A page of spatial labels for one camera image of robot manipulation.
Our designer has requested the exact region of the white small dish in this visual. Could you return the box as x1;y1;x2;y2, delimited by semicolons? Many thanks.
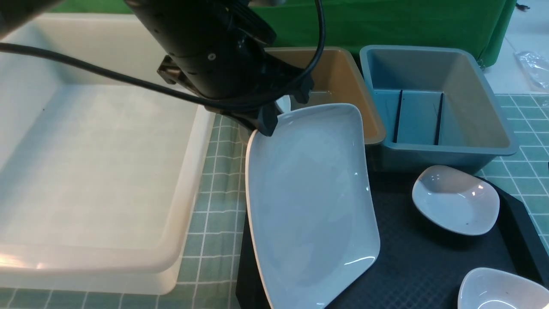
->
412;166;500;236
457;267;549;309

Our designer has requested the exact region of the black plastic tray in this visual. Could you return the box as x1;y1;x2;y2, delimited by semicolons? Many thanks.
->
236;173;548;309

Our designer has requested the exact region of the white ceramic spoon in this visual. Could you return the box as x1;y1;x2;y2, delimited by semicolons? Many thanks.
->
276;95;292;114

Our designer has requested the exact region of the clear plastic bag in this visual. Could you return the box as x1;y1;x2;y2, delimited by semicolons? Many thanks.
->
514;51;549;93

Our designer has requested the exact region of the green checked tablecloth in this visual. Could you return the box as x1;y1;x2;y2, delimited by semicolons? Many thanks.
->
0;94;548;309

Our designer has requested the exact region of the large white rectangular plate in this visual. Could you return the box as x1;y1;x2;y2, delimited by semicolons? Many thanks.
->
245;103;380;309

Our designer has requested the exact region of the blue plastic bin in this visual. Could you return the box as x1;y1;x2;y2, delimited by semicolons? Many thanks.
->
359;45;519;173

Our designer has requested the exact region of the large white plastic bin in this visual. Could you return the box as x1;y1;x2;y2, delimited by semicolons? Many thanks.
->
0;13;216;296

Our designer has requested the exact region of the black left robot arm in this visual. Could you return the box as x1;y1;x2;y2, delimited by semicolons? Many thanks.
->
1;0;326;136

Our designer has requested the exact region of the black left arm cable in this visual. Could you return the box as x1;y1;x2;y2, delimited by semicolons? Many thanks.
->
0;0;326;113

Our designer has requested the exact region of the brown plastic bin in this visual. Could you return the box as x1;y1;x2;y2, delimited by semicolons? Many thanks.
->
291;47;386;146

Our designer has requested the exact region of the green backdrop cloth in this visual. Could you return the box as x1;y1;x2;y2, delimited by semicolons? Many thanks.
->
53;0;516;67

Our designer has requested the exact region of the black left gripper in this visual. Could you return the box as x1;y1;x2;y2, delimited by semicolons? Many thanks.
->
125;0;314;136

